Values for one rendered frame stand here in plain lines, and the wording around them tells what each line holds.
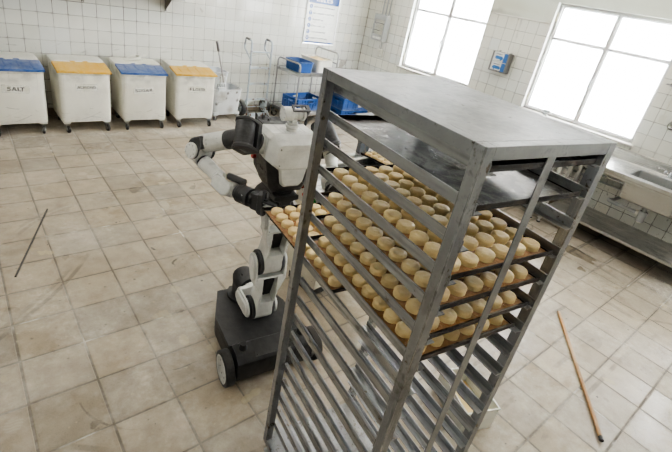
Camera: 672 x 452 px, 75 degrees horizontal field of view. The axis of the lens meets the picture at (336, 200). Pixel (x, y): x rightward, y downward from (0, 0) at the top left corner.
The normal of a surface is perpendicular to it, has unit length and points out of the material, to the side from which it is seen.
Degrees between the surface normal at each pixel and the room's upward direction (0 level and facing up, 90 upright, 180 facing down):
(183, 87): 92
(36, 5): 90
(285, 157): 90
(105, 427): 0
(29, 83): 91
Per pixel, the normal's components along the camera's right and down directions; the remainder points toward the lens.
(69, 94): 0.59, 0.48
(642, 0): -0.77, 0.15
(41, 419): 0.18, -0.88
